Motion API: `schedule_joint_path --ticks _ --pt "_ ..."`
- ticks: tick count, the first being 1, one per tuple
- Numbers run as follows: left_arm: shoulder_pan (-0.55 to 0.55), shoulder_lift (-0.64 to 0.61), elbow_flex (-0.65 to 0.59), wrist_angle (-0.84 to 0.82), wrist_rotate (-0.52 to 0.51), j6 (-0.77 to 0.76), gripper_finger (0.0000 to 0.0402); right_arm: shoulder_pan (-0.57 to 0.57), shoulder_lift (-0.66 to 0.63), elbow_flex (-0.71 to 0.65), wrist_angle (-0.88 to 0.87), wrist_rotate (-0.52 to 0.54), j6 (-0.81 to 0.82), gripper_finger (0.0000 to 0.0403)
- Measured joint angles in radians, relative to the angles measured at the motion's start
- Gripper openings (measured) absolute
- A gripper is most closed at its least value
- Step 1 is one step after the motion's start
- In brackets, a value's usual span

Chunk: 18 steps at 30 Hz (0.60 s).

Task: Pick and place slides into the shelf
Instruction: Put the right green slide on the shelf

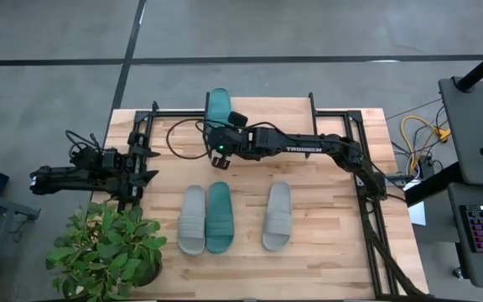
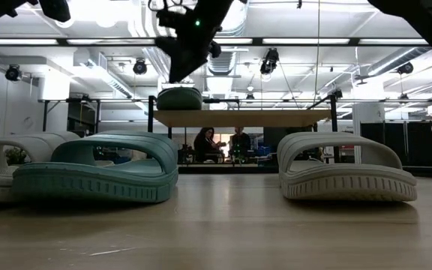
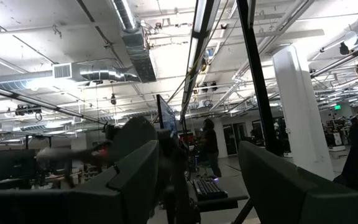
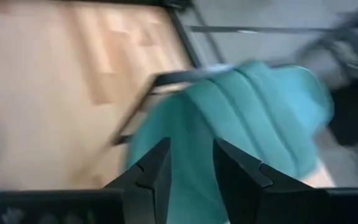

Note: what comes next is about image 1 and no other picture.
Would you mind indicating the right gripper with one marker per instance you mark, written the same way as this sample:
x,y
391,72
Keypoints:
x,y
226,140

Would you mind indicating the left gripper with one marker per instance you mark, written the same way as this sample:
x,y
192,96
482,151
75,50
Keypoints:
x,y
117,168

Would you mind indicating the teal slide sandal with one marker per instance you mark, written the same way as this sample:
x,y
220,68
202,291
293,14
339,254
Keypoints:
x,y
218,105
219,226

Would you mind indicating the grey slide sandal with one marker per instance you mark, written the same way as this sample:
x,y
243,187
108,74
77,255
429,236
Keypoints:
x,y
278,222
191,228

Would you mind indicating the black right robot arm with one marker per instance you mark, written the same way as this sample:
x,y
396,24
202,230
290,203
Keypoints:
x,y
308,144

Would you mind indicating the green leafy plant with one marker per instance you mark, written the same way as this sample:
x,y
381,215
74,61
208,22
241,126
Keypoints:
x,y
99,247

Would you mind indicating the black plant pot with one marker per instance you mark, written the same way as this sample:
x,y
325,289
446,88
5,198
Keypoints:
x,y
151,274

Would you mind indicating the white paper sheet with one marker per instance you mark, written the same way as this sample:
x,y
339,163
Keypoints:
x,y
417,214

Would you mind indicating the black table frame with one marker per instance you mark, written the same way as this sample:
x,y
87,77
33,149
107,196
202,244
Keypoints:
x,y
174,113

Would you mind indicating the silver arm base bracket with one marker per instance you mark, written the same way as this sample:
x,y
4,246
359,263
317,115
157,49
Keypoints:
x,y
398,180

